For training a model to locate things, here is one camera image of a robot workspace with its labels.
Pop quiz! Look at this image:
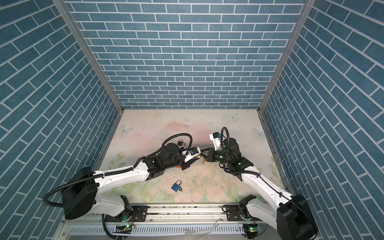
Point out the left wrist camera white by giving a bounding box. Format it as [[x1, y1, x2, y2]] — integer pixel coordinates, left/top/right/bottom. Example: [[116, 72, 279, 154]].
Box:
[[182, 147, 201, 163]]

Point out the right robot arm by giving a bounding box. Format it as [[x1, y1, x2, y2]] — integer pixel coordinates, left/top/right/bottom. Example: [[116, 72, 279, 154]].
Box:
[[205, 127, 319, 240]]

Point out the corner aluminium post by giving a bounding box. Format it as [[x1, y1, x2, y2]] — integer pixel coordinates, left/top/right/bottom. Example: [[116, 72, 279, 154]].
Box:
[[53, 0, 124, 114], [259, 0, 316, 114]]

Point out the aluminium rail base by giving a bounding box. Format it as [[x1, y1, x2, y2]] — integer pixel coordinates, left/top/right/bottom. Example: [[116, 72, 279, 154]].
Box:
[[54, 204, 274, 240]]

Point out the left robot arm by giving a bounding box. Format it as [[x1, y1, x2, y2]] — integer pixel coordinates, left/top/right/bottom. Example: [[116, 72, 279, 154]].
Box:
[[42, 133, 201, 220]]

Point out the blue padlock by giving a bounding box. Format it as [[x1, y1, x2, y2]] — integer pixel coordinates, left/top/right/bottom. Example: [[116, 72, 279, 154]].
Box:
[[171, 180, 182, 192]]

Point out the right corner aluminium post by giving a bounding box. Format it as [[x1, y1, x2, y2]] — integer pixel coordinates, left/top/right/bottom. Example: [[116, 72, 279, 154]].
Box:
[[259, 0, 316, 114]]

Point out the left corner aluminium post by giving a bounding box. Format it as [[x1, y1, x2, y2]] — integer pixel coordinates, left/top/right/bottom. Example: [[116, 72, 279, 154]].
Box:
[[53, 0, 124, 114]]

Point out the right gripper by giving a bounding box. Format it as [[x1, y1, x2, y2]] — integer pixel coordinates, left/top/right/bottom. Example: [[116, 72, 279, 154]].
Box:
[[198, 148, 232, 166]]

